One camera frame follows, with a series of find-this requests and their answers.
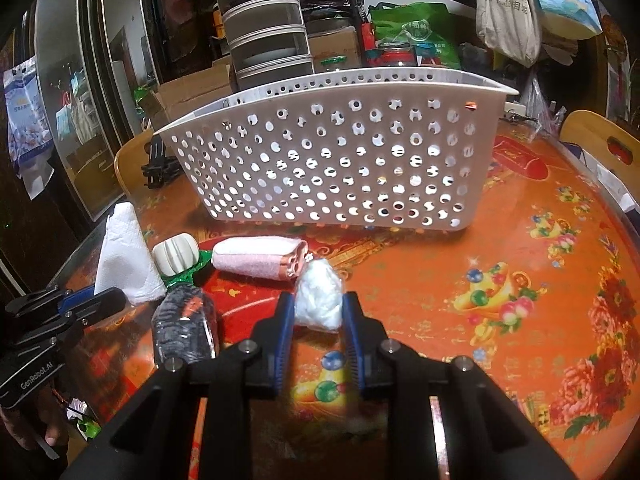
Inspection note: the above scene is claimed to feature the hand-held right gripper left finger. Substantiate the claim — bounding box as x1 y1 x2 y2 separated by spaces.
60 292 297 480

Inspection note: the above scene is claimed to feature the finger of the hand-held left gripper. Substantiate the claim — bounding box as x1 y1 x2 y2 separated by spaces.
4 286 97 319
14 287 129 357

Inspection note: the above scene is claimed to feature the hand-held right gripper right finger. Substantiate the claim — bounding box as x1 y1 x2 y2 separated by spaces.
340 291 577 480

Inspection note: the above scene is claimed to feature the clear bag of white cotton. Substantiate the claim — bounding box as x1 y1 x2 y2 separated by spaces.
293 258 347 333

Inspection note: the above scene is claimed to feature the white perforated plastic basket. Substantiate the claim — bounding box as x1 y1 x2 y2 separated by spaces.
152 67 521 232

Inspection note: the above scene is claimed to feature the person's left hand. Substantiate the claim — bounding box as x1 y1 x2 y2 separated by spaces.
0 385 71 461

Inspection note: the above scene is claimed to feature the white folded paper towel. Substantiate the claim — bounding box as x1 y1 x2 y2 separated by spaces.
93 201 167 307

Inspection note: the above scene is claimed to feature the pink rolled towel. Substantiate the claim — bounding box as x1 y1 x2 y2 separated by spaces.
212 236 309 281

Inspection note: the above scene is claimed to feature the black cloth in clear pack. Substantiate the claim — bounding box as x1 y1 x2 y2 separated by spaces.
151 284 221 368

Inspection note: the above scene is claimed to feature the green foil wrapper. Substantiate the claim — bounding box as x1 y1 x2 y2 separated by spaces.
165 251 217 290

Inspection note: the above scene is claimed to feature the orange printed tablecloth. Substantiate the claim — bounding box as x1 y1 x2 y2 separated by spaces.
47 120 640 480

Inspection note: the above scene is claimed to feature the wooden chair back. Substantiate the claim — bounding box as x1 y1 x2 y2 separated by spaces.
114 129 157 202

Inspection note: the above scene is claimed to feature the blue printed hanging bag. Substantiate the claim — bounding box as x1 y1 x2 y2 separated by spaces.
4 60 55 200

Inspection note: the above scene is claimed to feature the open cardboard box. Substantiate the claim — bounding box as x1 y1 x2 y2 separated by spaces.
137 57 238 131

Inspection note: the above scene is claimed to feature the cardboard box with jars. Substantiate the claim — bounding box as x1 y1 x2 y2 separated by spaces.
306 25 364 73

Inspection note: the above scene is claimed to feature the red lidded jar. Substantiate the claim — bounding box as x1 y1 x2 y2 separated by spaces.
367 40 418 67

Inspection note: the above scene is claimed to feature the grey stacked storage tower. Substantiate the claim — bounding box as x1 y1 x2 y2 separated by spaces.
209 0 315 92

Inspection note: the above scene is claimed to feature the green shopping bag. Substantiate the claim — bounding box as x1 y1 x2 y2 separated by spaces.
369 2 463 71

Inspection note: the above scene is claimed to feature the wooden chair with cutout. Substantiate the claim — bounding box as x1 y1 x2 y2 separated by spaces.
559 109 640 211

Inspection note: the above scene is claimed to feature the beige canvas tote bag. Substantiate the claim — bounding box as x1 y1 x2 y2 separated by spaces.
470 0 543 68

